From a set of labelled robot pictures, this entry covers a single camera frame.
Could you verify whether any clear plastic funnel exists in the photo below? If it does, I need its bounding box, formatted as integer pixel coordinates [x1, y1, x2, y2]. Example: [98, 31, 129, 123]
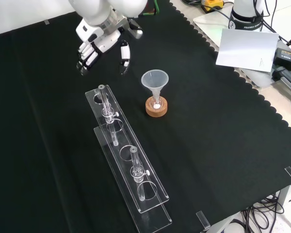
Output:
[141, 69, 170, 109]

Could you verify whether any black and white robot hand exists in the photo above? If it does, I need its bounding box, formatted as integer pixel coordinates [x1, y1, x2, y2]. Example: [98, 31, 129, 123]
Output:
[75, 18, 131, 76]

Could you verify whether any grey table leg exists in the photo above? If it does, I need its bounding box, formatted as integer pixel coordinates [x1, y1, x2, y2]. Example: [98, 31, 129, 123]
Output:
[278, 181, 291, 207]

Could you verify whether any grey base plate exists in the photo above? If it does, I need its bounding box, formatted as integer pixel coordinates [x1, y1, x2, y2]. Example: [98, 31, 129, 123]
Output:
[193, 11, 280, 88]

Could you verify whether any green cable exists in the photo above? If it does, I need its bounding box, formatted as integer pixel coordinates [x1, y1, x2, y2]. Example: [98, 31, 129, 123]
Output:
[138, 0, 161, 17]

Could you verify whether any yellow stop button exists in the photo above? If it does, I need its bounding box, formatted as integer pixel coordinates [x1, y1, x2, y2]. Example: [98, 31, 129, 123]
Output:
[200, 0, 224, 12]

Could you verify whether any cork ring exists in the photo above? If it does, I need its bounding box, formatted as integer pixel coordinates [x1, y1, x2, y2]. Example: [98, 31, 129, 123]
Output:
[145, 96, 168, 117]

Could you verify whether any black cloth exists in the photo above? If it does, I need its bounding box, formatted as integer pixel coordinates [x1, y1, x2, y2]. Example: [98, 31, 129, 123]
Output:
[0, 0, 291, 233]

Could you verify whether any clear acrylic funnel stand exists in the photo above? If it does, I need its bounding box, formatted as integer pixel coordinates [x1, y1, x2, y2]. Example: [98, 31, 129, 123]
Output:
[84, 84, 173, 233]

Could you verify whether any black cable bundle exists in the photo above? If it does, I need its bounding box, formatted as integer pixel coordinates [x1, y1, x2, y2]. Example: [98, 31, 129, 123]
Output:
[240, 191, 286, 233]

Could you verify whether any round-bottom glass flask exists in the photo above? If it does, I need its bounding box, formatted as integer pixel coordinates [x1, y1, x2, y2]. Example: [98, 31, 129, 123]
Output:
[149, 95, 164, 110]

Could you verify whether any black power adapter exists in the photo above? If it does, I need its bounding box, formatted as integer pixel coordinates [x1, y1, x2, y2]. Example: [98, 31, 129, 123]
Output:
[272, 47, 291, 73]

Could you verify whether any pale board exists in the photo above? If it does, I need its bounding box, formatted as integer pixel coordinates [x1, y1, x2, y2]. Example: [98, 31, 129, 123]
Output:
[215, 28, 280, 73]

